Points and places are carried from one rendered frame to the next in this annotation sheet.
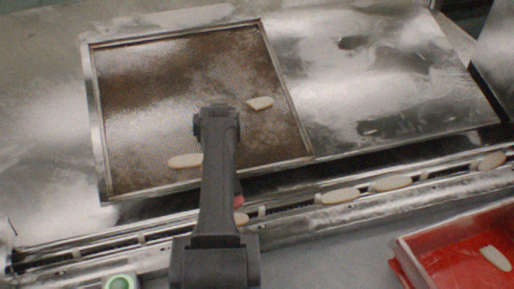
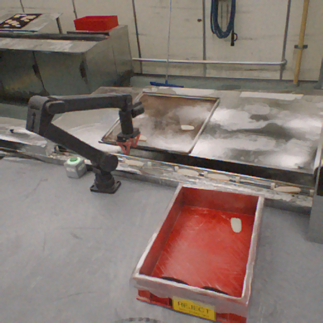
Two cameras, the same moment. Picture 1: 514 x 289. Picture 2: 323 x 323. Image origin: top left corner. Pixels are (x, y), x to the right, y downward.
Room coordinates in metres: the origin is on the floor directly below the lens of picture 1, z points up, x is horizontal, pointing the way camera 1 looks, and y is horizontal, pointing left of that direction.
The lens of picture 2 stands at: (-0.23, -1.03, 1.68)
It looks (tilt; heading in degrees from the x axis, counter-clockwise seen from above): 31 degrees down; 44
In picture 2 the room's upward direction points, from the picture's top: 6 degrees counter-clockwise
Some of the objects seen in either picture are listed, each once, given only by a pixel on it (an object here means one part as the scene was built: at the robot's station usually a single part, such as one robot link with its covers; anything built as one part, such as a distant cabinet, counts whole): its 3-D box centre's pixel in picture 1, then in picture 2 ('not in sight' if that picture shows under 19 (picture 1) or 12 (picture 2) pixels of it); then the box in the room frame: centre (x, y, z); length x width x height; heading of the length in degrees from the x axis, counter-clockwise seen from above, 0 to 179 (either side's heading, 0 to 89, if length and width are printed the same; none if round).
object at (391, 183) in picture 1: (393, 182); (217, 176); (0.80, -0.35, 0.86); 0.10 x 0.04 x 0.01; 106
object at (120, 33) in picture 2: not in sight; (103, 60); (2.96, 3.13, 0.44); 0.70 x 0.55 x 0.87; 106
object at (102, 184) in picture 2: not in sight; (104, 180); (0.49, 0.05, 0.86); 0.12 x 0.09 x 0.08; 114
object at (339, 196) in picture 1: (340, 195); (187, 171); (0.76, -0.21, 0.86); 0.10 x 0.04 x 0.01; 106
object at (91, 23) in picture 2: not in sight; (96, 23); (2.96, 3.13, 0.94); 0.51 x 0.36 x 0.13; 110
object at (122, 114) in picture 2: not in sight; (126, 115); (0.68, 0.06, 1.10); 0.07 x 0.06 x 0.07; 3
